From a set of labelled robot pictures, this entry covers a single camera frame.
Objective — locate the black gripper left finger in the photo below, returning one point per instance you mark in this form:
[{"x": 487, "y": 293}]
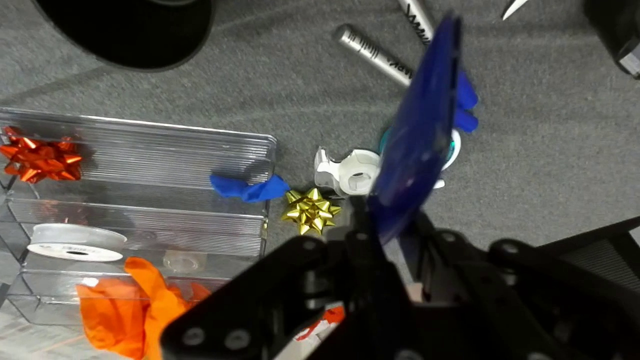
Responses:
[{"x": 280, "y": 306}]

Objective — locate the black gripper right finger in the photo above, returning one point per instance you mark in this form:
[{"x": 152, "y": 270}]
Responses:
[{"x": 553, "y": 301}]

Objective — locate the blue plastic piece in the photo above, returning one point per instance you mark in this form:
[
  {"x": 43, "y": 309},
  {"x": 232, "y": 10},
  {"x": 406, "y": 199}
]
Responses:
[{"x": 421, "y": 132}]

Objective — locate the clear three-compartment tray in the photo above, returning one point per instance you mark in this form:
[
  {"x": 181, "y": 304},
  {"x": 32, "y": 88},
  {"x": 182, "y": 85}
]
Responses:
[{"x": 167, "y": 213}]

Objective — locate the small gold gift bow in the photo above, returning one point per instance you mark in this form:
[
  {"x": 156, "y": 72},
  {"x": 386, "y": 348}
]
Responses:
[{"x": 310, "y": 210}]

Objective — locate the grey tablecloth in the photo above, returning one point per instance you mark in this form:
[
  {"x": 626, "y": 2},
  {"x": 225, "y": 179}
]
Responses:
[{"x": 547, "y": 167}]

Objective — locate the orange gloves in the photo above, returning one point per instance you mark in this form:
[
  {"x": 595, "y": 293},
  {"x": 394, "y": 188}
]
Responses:
[{"x": 126, "y": 312}]

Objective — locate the small white ribbon spool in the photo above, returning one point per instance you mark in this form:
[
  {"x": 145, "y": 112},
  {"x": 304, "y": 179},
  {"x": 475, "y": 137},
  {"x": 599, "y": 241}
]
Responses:
[{"x": 77, "y": 241}]

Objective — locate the silver marker blue cap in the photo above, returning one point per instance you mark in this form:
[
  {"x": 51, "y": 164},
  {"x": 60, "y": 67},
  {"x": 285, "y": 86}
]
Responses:
[
  {"x": 419, "y": 17},
  {"x": 371, "y": 54}
]

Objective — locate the black tape dispenser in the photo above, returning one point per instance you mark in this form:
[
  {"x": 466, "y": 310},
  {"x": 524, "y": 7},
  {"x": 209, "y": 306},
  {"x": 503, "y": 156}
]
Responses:
[{"x": 617, "y": 33}]

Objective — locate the red gift bow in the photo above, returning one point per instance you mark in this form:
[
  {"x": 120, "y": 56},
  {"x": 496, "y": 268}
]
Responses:
[{"x": 40, "y": 158}]

